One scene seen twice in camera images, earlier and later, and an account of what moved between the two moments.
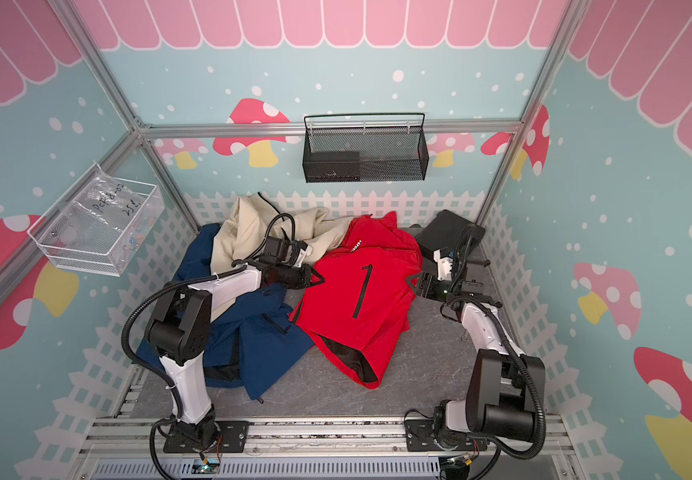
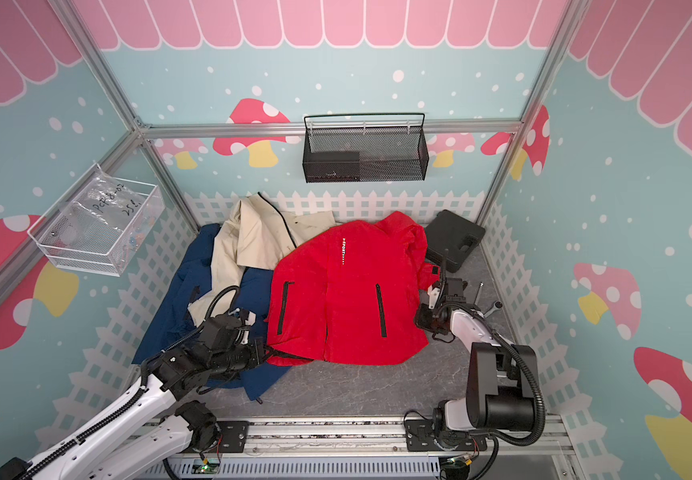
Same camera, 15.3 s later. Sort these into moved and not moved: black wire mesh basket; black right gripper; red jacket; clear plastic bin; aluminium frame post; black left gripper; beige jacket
Moved: beige jacket; black left gripper; black right gripper; red jacket
Not moved: aluminium frame post; black wire mesh basket; clear plastic bin
